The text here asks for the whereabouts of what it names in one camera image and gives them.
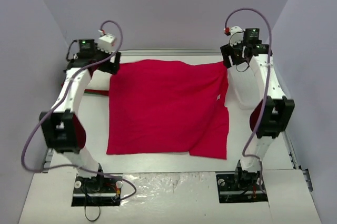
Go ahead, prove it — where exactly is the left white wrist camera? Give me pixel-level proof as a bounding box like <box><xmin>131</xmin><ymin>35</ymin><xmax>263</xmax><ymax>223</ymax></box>
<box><xmin>97</xmin><ymin>34</ymin><xmax>116</xmax><ymax>54</ymax></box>

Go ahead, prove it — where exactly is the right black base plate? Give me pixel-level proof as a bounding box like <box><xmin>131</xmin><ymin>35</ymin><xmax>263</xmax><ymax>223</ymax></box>
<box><xmin>216</xmin><ymin>172</ymin><xmax>268</xmax><ymax>203</ymax></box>

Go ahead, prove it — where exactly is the thin black cable loop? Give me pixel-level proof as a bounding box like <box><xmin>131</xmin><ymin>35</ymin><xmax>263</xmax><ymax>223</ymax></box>
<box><xmin>83</xmin><ymin>202</ymin><xmax>102</xmax><ymax>221</ymax></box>

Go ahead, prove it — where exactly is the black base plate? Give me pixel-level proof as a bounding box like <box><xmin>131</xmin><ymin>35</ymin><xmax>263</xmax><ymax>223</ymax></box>
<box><xmin>71</xmin><ymin>176</ymin><xmax>123</xmax><ymax>207</ymax></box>
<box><xmin>216</xmin><ymin>172</ymin><xmax>268</xmax><ymax>203</ymax></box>

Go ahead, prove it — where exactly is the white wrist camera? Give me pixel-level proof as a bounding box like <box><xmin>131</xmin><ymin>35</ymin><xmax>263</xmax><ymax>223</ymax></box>
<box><xmin>224</xmin><ymin>26</ymin><xmax>244</xmax><ymax>47</ymax></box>
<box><xmin>97</xmin><ymin>34</ymin><xmax>116</xmax><ymax>54</ymax></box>

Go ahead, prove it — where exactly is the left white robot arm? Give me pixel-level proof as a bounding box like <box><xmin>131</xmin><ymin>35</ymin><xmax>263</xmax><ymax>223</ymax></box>
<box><xmin>39</xmin><ymin>34</ymin><xmax>121</xmax><ymax>191</ymax></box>

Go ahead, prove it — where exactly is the white plastic basket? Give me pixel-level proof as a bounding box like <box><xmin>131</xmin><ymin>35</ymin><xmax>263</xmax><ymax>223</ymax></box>
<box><xmin>229</xmin><ymin>54</ymin><xmax>284</xmax><ymax>109</ymax></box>

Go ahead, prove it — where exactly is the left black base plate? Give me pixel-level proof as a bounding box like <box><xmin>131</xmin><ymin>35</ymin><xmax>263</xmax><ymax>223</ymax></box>
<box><xmin>71</xmin><ymin>176</ymin><xmax>123</xmax><ymax>207</ymax></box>

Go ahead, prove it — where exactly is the red folded t shirt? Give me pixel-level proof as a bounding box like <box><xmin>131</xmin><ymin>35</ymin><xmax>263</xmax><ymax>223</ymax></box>
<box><xmin>61</xmin><ymin>81</ymin><xmax>110</xmax><ymax>98</ymax></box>

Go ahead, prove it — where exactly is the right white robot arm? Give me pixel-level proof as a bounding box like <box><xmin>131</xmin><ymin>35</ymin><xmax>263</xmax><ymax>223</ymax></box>
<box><xmin>220</xmin><ymin>26</ymin><xmax>295</xmax><ymax>189</ymax></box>

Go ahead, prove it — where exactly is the red t shirt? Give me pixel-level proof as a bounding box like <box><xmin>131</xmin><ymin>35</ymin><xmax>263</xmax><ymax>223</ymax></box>
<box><xmin>106</xmin><ymin>60</ymin><xmax>230</xmax><ymax>159</ymax></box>
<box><xmin>61</xmin><ymin>81</ymin><xmax>110</xmax><ymax>98</ymax></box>

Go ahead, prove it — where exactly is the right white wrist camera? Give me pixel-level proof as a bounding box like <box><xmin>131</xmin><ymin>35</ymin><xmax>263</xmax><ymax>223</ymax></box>
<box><xmin>224</xmin><ymin>26</ymin><xmax>244</xmax><ymax>47</ymax></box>

